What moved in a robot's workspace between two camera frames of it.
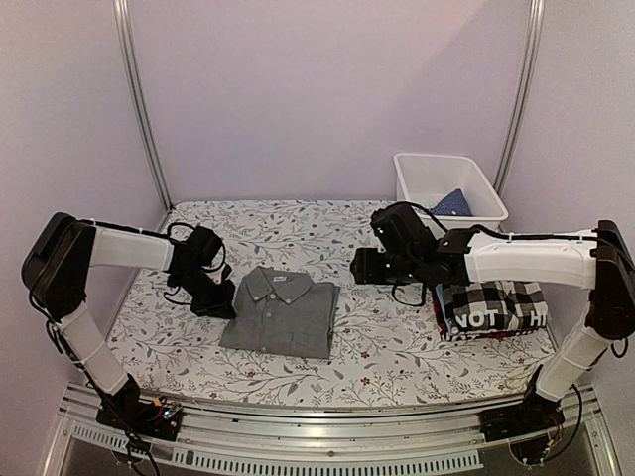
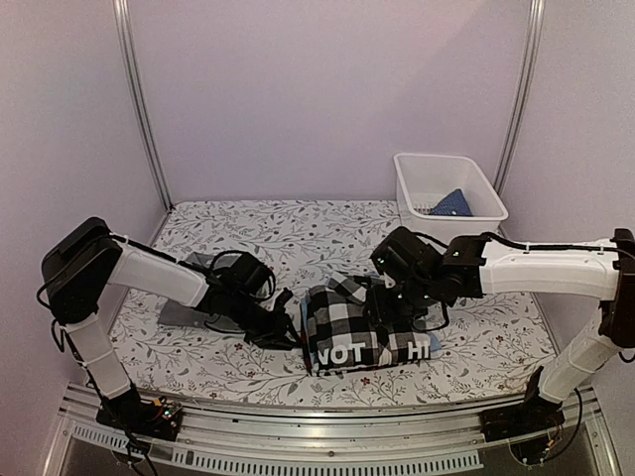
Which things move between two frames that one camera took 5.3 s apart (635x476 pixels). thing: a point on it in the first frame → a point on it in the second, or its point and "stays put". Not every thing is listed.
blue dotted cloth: (453, 203) stays put
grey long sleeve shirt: (280, 312) → (179, 313)
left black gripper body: (206, 298) → (261, 331)
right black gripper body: (400, 270) → (411, 303)
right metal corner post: (536, 15) stays put
